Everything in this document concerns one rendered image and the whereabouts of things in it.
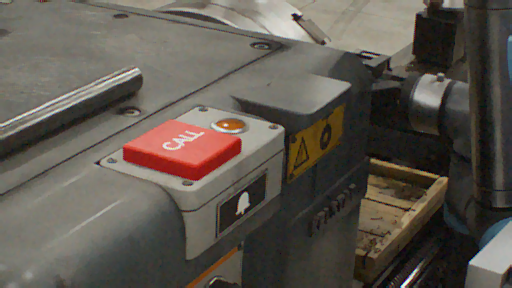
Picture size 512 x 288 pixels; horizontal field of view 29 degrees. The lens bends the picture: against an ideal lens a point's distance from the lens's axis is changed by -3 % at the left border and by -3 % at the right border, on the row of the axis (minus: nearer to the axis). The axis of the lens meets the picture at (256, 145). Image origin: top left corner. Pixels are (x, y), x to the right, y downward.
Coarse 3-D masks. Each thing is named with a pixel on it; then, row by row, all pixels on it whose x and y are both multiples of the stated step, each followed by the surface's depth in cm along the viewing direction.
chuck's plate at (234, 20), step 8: (160, 8) 113; (168, 8) 111; (176, 8) 111; (184, 8) 110; (192, 8) 110; (200, 8) 110; (208, 8) 110; (216, 8) 111; (224, 8) 111; (184, 16) 110; (192, 16) 110; (200, 16) 109; (208, 16) 109; (216, 16) 108; (224, 16) 109; (232, 16) 109; (240, 16) 110; (224, 24) 108; (232, 24) 108; (240, 24) 108; (248, 24) 109; (256, 24) 110; (264, 32) 109
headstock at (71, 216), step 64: (64, 0) 104; (0, 64) 84; (64, 64) 85; (128, 64) 86; (192, 64) 86; (256, 64) 87; (320, 64) 89; (64, 128) 72; (128, 128) 73; (320, 128) 86; (0, 192) 62; (64, 192) 62; (128, 192) 63; (320, 192) 90; (0, 256) 54; (64, 256) 56; (128, 256) 59; (256, 256) 85; (320, 256) 94
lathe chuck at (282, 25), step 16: (192, 0) 114; (208, 0) 113; (224, 0) 114; (240, 0) 114; (256, 0) 115; (272, 0) 117; (256, 16) 111; (272, 16) 113; (288, 16) 115; (272, 32) 110; (288, 32) 112; (304, 32) 114
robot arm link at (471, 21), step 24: (480, 0) 105; (504, 0) 104; (480, 24) 107; (504, 24) 106; (480, 48) 108; (504, 48) 107; (480, 72) 109; (504, 72) 108; (480, 96) 111; (504, 96) 109; (480, 120) 112; (504, 120) 110; (480, 144) 113; (504, 144) 111; (480, 168) 115; (504, 168) 113; (480, 192) 116; (504, 192) 114; (480, 216) 117; (504, 216) 115; (480, 240) 117
